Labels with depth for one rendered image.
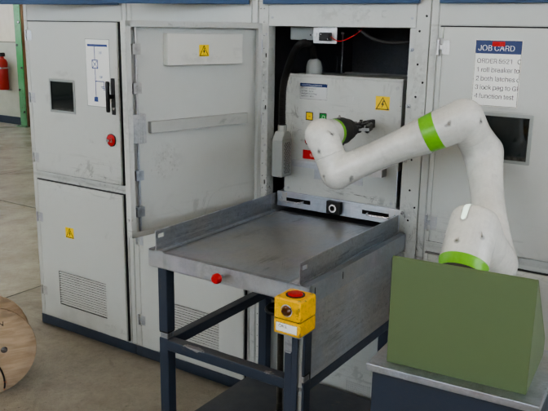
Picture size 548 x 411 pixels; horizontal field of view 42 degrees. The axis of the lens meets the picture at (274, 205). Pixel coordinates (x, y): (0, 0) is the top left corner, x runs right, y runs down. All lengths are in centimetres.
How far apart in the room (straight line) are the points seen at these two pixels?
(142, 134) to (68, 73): 112
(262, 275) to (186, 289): 116
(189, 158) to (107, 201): 89
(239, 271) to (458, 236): 68
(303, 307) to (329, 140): 66
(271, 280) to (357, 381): 92
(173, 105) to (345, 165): 70
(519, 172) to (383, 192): 52
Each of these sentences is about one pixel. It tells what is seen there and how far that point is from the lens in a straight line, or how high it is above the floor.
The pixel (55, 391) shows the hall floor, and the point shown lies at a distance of 340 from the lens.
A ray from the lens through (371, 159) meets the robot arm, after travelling 225.
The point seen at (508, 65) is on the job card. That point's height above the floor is 146.
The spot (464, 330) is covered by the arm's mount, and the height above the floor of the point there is 88.
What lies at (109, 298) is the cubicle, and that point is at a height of 26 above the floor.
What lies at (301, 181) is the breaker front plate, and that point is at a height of 97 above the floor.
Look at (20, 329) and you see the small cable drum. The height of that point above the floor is 28.
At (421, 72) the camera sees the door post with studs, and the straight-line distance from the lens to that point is 254.
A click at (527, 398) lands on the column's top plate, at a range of 180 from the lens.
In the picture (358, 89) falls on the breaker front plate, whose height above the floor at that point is 135.
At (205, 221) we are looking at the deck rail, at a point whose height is 89.
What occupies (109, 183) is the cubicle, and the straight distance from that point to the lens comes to 348.
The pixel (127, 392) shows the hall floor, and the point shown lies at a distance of 332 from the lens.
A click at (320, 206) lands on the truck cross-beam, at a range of 282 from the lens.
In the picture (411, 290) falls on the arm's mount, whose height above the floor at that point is 95.
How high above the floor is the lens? 156
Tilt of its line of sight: 14 degrees down
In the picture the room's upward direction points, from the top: 1 degrees clockwise
